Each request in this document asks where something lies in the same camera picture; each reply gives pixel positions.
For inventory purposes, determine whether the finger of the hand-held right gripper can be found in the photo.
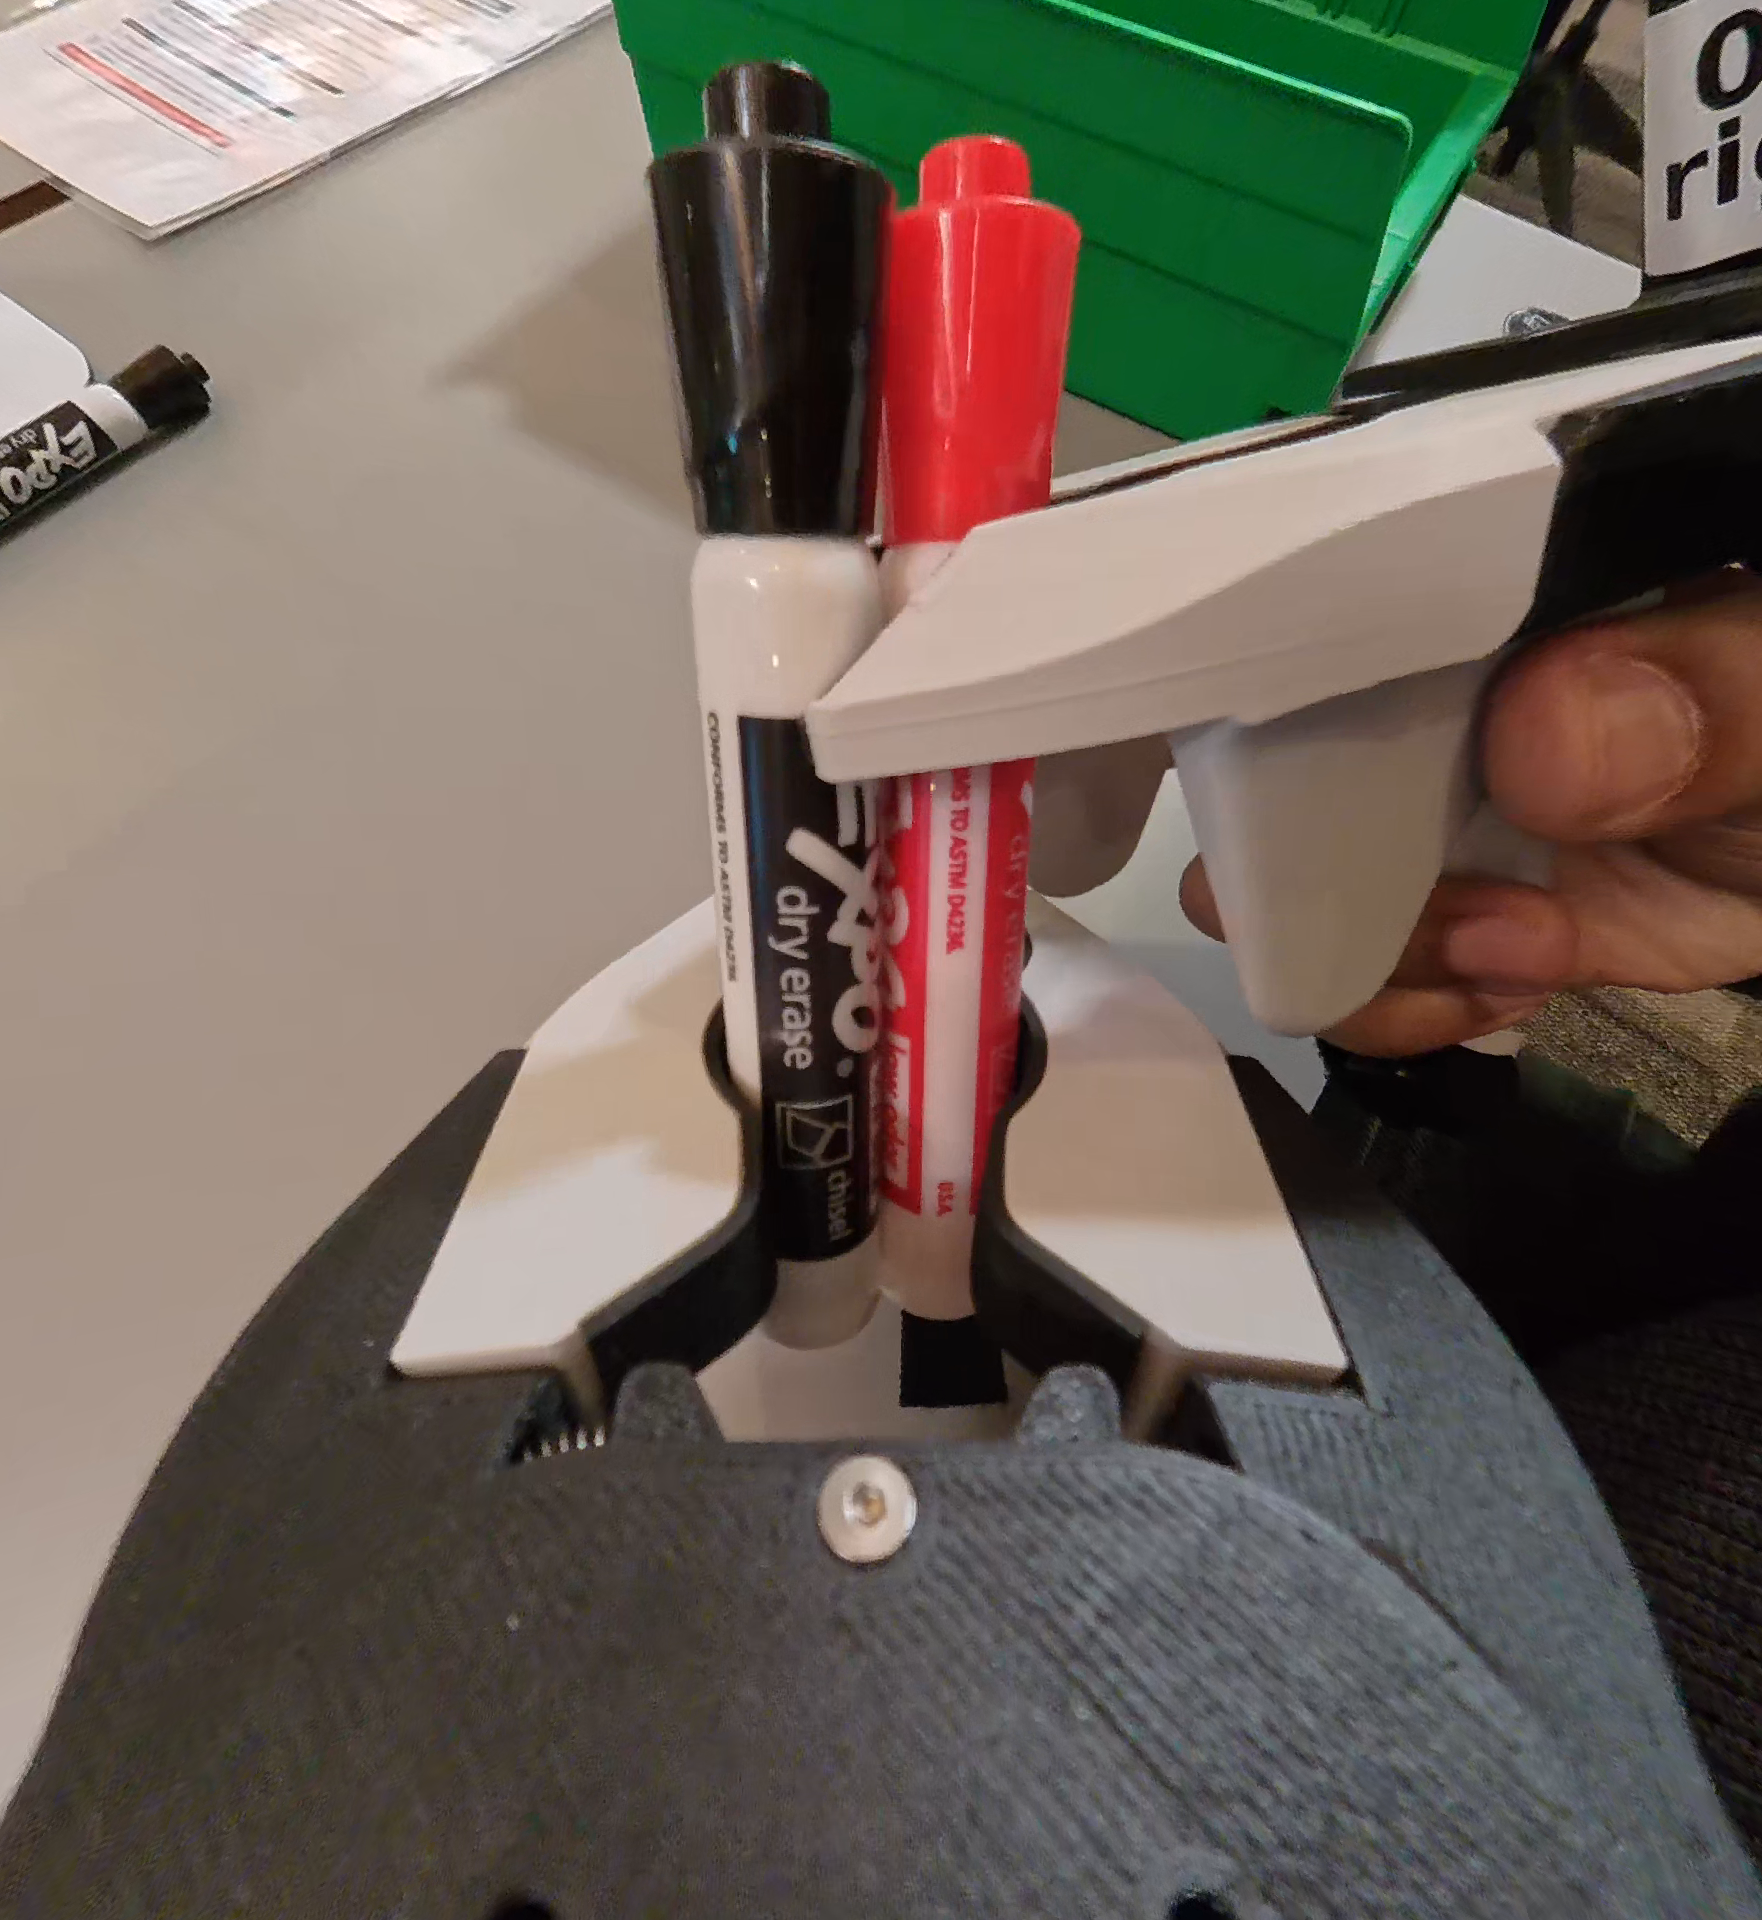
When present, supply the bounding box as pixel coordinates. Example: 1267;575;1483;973
1028;319;1762;907
806;412;1564;1041

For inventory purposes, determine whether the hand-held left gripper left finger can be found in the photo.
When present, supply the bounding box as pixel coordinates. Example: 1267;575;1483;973
389;901;785;1421

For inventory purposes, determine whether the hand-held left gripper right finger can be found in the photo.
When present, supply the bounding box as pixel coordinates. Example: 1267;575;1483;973
971;901;1350;1435

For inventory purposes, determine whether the red dry erase marker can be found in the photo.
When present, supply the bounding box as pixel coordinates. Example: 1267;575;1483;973
873;136;1084;1321

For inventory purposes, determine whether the black dry erase marker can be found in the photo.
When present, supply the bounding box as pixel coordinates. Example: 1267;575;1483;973
646;62;897;1351
0;343;216;596

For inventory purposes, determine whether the person's right hand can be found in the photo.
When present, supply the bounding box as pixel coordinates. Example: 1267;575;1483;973
1178;577;1762;1060

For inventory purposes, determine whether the green plastic storage box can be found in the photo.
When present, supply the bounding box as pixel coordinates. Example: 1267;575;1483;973
611;0;1550;421

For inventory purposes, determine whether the printed paper sheet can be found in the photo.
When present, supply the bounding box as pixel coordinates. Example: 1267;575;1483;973
0;0;620;243

